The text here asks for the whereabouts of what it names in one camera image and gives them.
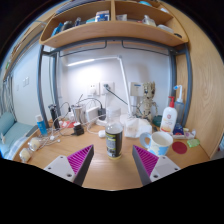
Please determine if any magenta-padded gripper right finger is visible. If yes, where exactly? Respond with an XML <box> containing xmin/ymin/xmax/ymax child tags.
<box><xmin>132</xmin><ymin>144</ymin><xmax>181</xmax><ymax>187</ymax></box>

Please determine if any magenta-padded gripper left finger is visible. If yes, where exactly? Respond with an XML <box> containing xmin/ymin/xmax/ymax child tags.
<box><xmin>43</xmin><ymin>144</ymin><xmax>95</xmax><ymax>187</ymax></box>

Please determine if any clear bottle with black label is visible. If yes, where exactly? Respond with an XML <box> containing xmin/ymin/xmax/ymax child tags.
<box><xmin>105</xmin><ymin>107</ymin><xmax>124</xmax><ymax>160</ymax></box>

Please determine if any white mug with blue print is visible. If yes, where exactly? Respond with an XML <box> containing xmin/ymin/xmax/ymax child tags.
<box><xmin>139</xmin><ymin>130</ymin><xmax>174</xmax><ymax>157</ymax></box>

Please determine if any flat round red coaster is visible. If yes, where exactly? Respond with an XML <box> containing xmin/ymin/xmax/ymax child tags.
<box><xmin>171</xmin><ymin>141</ymin><xmax>188</xmax><ymax>155</ymax></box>

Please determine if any clear plastic jar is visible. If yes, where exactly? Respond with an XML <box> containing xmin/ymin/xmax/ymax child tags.
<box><xmin>18</xmin><ymin>147</ymin><xmax>33</xmax><ymax>163</ymax></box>
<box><xmin>28</xmin><ymin>137</ymin><xmax>43</xmax><ymax>152</ymax></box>

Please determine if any black power adapter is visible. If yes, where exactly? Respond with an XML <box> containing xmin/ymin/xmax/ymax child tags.
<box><xmin>72</xmin><ymin>122</ymin><xmax>85</xmax><ymax>136</ymax></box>

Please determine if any blue packet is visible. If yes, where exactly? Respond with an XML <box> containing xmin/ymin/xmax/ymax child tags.
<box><xmin>172</xmin><ymin>123</ymin><xmax>185</xmax><ymax>136</ymax></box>

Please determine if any white tissue pack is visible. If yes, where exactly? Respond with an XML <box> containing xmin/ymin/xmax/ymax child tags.
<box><xmin>123</xmin><ymin>117</ymin><xmax>153</xmax><ymax>139</ymax></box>

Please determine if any small blue bottle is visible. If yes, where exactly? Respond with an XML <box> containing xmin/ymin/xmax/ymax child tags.
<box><xmin>35</xmin><ymin>114</ymin><xmax>49</xmax><ymax>137</ymax></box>

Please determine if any dark green round container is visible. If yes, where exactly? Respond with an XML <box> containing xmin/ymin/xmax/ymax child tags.
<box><xmin>152</xmin><ymin>114</ymin><xmax>163</xmax><ymax>128</ymax></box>

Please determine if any white red-pump lotion bottle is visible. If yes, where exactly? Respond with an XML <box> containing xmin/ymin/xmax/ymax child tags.
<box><xmin>159</xmin><ymin>96</ymin><xmax>178</xmax><ymax>134</ymax></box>

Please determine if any black upright device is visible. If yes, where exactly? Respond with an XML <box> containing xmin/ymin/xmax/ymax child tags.
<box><xmin>48</xmin><ymin>104</ymin><xmax>61</xmax><ymax>130</ymax></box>

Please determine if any steel cup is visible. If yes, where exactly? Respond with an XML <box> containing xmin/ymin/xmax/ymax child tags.
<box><xmin>71</xmin><ymin>104</ymin><xmax>84</xmax><ymax>124</ymax></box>

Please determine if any white charger block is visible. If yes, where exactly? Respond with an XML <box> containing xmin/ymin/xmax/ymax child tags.
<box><xmin>84</xmin><ymin>105</ymin><xmax>101</xmax><ymax>123</ymax></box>

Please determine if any blue bent-nozzle wash bottle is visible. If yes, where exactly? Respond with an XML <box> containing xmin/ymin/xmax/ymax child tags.
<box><xmin>173</xmin><ymin>84</ymin><xmax>185</xmax><ymax>126</ymax></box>

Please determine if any teal bed with pillow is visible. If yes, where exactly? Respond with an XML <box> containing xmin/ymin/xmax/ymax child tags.
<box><xmin>0</xmin><ymin>111</ymin><xmax>38</xmax><ymax>159</ymax></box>

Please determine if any tree creature figurine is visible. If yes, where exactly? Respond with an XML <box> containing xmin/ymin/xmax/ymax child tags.
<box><xmin>137</xmin><ymin>81</ymin><xmax>159</xmax><ymax>122</ymax></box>

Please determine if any white desk lamp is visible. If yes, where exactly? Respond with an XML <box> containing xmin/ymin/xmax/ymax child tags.
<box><xmin>61</xmin><ymin>54</ymin><xmax>134</xmax><ymax>127</ymax></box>

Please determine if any wooden shelf unit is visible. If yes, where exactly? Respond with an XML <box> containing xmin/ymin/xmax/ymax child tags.
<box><xmin>39</xmin><ymin>0</ymin><xmax>189</xmax><ymax>49</ymax></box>

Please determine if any white wall box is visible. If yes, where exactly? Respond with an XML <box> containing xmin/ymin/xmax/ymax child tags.
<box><xmin>129</xmin><ymin>81</ymin><xmax>145</xmax><ymax>98</ymax></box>

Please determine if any grey metal shelf frame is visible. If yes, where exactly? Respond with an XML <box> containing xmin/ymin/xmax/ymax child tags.
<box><xmin>36</xmin><ymin>37</ymin><xmax>194</xmax><ymax>129</ymax></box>

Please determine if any white wall socket with black plug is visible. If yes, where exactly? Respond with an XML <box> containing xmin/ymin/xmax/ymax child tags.
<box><xmin>100</xmin><ymin>82</ymin><xmax>115</xmax><ymax>95</ymax></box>

